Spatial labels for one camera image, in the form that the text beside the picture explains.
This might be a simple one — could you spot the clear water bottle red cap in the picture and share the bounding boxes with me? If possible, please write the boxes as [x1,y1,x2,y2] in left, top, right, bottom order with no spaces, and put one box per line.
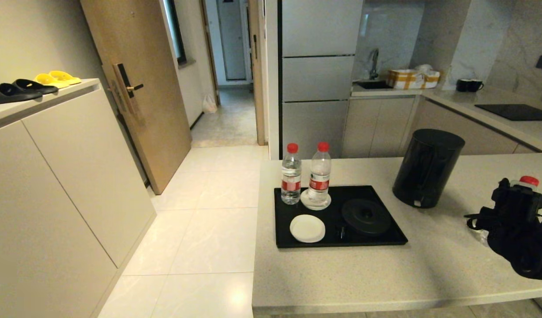
[474,176,540,243]
[281,143,303,205]
[309,142,332,208]

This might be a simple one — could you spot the dark green electric kettle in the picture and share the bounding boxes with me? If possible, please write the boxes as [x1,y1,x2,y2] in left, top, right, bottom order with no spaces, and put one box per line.
[392,129,466,209]

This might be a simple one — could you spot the round black kettle base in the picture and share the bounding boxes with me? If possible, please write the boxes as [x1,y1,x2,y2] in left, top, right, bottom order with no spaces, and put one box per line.
[342,199,392,236]

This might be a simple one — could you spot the black induction cooktop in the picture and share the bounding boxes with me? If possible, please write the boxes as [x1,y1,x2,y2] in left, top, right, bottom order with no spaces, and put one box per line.
[475,104,542,122]

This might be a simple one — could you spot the black rectangular tray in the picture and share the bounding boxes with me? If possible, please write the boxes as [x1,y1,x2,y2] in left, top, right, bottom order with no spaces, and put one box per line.
[274,185,408,249]

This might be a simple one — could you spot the beige kitchen base cabinets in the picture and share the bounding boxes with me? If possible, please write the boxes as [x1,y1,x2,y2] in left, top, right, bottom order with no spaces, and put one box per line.
[344,95,541,158]

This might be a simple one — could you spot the large yellow checked basket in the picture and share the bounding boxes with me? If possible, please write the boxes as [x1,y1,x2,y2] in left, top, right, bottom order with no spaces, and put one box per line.
[387,69,425,90]

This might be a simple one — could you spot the dark kitchen sink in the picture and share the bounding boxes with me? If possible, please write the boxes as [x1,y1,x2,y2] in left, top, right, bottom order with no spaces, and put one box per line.
[354,80,393,90]

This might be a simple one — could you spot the chrome kitchen faucet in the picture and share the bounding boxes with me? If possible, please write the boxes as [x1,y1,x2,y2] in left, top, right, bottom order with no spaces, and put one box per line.
[369,49,380,81]

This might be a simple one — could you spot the white paper coaster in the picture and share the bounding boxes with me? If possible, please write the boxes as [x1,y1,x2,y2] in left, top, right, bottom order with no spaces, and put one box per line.
[290,215,326,243]
[300,189,332,211]

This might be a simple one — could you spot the grey refrigerator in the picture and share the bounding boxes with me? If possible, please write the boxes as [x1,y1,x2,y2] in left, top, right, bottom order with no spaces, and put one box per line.
[278,0,364,159]

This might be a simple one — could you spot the pale hallway door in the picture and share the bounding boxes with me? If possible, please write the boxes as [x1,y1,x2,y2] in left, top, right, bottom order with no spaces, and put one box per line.
[218,0,248,80]

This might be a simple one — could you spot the dark framed window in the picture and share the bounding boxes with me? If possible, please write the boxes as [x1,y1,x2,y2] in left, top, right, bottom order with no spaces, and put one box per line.
[163,0,187,65]

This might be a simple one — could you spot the light wooden door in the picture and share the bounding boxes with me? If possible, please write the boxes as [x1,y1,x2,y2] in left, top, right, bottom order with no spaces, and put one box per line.
[80,0,192,195]

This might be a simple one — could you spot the black and brass door lock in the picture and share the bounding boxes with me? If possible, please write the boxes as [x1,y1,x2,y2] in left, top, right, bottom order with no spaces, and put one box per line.
[107,63,144,117]

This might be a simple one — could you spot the beige shoe cabinet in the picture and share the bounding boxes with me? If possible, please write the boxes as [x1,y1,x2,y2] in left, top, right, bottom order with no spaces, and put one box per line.
[0,79,157,318]

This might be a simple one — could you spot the yellow slipper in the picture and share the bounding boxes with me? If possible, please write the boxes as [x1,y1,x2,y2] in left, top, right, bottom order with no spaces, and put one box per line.
[48,70,82,85]
[33,73,71,89]

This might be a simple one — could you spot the black slipper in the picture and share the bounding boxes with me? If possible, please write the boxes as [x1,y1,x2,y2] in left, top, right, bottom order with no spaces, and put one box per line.
[0,83,43,106]
[13,79,59,95]

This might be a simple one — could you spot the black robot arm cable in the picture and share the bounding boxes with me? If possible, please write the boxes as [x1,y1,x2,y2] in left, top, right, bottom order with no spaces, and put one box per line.
[464,213,493,231]

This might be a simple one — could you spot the wooden door frame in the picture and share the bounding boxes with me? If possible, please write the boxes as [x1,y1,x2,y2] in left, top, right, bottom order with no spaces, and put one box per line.
[248,0,267,146]

